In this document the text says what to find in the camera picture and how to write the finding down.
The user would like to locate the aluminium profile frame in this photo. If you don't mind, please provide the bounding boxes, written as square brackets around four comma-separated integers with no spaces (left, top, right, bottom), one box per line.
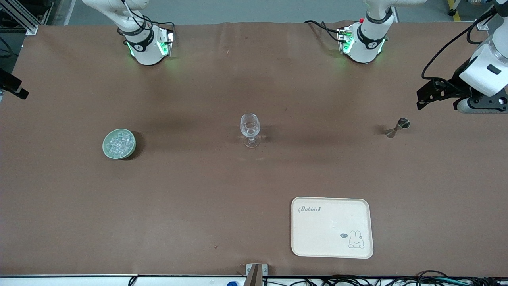
[0,0,54,35]

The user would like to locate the brown table mat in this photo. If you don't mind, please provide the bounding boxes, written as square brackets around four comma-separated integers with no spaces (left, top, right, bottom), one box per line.
[0,21,508,277]

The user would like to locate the clear ice cubes pile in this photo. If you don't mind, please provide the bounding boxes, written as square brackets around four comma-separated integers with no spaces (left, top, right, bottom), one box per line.
[106,132,133,156]

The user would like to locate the green round bowl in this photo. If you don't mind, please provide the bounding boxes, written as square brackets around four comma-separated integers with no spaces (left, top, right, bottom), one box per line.
[102,128,137,160]

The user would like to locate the cream rabbit print tray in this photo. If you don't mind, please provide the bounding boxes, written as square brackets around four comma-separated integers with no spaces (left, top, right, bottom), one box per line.
[291,197,374,259]

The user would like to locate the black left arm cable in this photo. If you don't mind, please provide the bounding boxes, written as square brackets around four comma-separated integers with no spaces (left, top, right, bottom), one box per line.
[421,6,498,80]

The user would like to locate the shiny metal jigger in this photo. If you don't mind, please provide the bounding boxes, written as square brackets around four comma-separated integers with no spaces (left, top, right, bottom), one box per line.
[384,118,410,139]

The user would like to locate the clear stemmed wine glass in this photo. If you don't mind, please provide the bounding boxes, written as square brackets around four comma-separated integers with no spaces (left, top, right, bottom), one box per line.
[240,114,261,148]

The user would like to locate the black base cable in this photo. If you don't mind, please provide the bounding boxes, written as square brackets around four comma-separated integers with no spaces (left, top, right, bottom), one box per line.
[135,19,176,34]
[305,20,343,43]

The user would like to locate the black cable bundle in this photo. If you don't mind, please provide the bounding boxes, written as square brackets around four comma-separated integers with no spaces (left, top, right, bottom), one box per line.
[264,270,508,286]

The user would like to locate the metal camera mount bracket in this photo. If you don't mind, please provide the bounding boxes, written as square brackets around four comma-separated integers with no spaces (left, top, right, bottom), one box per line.
[245,263,269,286]

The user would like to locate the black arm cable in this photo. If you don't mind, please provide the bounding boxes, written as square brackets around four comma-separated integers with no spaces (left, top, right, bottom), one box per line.
[119,0,155,32]
[421,6,498,80]

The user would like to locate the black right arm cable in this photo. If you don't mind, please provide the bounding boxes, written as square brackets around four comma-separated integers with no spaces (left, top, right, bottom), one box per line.
[119,0,155,32]

